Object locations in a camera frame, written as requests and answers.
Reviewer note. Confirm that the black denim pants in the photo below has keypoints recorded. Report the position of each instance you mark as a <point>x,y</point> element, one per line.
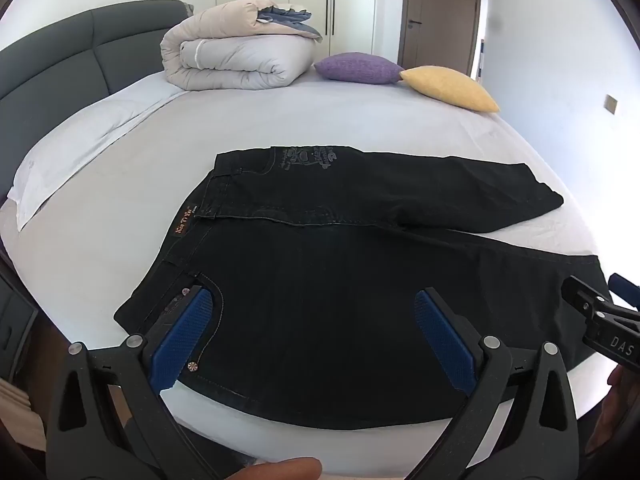
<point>325,285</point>

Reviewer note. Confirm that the person's left hand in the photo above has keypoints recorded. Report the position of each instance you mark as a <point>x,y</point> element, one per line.
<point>280,469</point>

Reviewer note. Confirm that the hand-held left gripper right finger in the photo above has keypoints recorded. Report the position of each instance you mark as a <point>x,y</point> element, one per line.
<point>445,342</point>

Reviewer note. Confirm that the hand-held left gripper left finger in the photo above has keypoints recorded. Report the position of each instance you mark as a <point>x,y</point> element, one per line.
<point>186,337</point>

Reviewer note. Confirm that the white wardrobe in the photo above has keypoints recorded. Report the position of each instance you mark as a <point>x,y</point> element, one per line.
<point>350,5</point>

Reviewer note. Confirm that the folded beige duvet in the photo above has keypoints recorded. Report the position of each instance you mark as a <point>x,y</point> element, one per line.
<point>235,55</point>

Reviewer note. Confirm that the dark nightstand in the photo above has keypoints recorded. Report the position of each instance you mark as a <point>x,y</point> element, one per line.
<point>15,320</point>

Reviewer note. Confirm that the white sheeted bed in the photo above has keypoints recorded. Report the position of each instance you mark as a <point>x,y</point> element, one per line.
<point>350,110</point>

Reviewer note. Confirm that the yellow cushion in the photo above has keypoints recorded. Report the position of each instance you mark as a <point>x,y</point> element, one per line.
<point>450,87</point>

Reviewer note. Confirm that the person's right hand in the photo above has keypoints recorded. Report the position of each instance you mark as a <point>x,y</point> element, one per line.
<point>616,402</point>

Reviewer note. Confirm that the grey padded headboard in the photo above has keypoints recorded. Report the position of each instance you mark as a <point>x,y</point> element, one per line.
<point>50,50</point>

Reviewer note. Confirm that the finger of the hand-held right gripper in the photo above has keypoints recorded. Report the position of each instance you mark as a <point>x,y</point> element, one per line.
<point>582,296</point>
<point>625,286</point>

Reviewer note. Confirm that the brown door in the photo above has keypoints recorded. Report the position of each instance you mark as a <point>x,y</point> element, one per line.
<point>442,10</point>

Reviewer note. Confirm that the purple cushion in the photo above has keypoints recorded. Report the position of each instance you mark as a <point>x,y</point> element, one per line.
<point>357,67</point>

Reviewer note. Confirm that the brown wall socket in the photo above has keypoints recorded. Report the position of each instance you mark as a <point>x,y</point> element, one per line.
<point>611,105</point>

